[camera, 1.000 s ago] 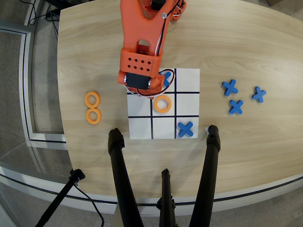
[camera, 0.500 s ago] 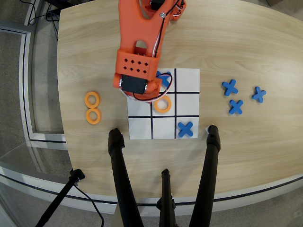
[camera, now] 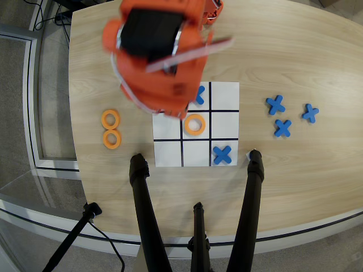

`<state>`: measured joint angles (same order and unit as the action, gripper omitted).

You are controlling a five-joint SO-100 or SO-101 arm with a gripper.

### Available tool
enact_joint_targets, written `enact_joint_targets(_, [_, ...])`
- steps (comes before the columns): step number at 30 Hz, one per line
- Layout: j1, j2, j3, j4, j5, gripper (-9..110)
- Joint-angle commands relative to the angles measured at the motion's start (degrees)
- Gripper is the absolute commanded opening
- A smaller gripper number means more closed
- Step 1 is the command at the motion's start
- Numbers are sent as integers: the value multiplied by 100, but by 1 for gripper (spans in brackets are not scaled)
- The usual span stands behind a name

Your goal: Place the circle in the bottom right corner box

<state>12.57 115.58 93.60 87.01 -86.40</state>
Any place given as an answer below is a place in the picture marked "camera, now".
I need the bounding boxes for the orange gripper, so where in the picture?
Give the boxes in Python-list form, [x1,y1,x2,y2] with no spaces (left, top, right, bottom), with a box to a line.
[154,103,190,119]

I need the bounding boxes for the blue foam cross piece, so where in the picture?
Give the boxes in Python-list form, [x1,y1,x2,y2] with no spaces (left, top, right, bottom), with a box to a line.
[273,119,293,138]
[301,103,320,124]
[212,145,233,165]
[195,85,206,105]
[265,95,286,116]

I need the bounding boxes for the white tic-tac-toe grid sheet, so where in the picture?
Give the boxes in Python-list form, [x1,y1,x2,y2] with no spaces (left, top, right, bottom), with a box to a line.
[151,82,240,168]

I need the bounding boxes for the small white tape piece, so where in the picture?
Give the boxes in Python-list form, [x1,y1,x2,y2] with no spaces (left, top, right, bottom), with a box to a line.
[244,148,258,163]

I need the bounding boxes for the thick black tripod leg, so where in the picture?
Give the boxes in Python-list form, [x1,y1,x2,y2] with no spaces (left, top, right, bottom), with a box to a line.
[129,153,172,272]
[226,149,265,272]

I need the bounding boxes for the thin black tripod leg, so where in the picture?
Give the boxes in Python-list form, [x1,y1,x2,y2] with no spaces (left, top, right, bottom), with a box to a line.
[187,202,212,272]

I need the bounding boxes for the black stand with clamp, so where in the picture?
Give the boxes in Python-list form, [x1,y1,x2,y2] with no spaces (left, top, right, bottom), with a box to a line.
[41,202,103,272]

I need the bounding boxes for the orange foam ring piece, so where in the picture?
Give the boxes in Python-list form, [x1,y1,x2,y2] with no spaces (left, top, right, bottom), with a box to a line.
[103,129,122,150]
[101,109,121,130]
[184,114,206,135]

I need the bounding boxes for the white robot arm cable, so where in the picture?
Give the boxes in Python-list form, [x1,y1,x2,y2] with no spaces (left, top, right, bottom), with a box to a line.
[109,52,159,113]

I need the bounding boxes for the grey metal glass frame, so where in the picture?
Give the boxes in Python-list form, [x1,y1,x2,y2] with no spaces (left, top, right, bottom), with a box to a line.
[0,24,81,172]

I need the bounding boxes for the black stand cable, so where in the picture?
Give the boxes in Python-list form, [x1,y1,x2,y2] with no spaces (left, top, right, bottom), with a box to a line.
[87,220,126,272]

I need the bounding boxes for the black floor cables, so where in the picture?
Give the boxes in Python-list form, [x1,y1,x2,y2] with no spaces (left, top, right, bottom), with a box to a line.
[28,0,71,39]

